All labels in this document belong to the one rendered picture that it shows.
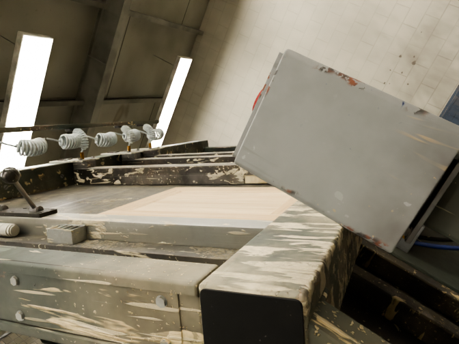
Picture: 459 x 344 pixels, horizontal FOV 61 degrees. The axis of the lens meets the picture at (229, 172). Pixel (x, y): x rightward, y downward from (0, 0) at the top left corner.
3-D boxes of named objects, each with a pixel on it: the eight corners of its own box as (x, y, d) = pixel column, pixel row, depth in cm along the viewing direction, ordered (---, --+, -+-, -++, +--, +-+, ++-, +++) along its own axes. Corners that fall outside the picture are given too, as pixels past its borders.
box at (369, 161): (485, 137, 30) (280, 44, 35) (401, 262, 33) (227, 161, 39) (464, 130, 41) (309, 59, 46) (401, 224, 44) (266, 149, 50)
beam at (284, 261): (312, 403, 38) (307, 297, 37) (203, 379, 43) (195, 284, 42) (390, 155, 238) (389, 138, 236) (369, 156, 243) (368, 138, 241)
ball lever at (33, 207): (39, 220, 89) (5, 173, 82) (27, 219, 91) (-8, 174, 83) (50, 208, 92) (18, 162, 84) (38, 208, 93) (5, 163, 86)
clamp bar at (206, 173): (330, 185, 121) (328, 106, 118) (52, 185, 170) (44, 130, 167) (336, 179, 130) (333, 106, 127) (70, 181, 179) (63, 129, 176)
